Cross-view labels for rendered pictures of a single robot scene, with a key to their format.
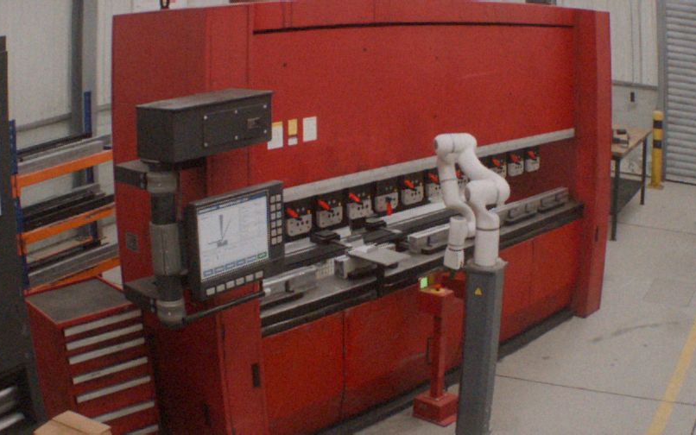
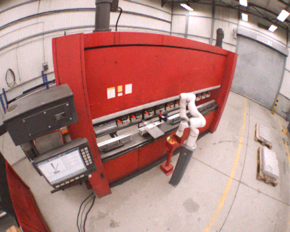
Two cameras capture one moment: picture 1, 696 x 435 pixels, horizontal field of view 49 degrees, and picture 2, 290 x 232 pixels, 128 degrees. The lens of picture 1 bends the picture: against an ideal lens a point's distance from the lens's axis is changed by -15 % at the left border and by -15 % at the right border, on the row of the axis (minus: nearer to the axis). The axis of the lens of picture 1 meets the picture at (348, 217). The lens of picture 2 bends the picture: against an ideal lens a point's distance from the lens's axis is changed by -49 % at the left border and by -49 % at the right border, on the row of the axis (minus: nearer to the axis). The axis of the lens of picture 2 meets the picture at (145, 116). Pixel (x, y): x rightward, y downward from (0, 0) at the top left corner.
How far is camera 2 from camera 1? 270 cm
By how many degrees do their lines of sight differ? 19
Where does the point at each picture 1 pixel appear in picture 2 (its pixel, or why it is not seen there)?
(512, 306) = not seen: hidden behind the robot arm
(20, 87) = not seen: hidden behind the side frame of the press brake
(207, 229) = (45, 169)
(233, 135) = (47, 125)
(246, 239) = (70, 167)
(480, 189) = (194, 123)
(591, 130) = (226, 87)
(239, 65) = (76, 67)
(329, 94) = (138, 74)
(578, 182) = (218, 99)
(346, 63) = (147, 61)
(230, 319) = not seen: hidden behind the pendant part
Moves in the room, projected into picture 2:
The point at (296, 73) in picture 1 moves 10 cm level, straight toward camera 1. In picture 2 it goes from (122, 66) to (119, 68)
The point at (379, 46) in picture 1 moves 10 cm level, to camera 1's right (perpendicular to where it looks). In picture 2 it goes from (163, 55) to (171, 55)
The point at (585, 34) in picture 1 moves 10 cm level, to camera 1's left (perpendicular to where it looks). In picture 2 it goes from (230, 59) to (226, 57)
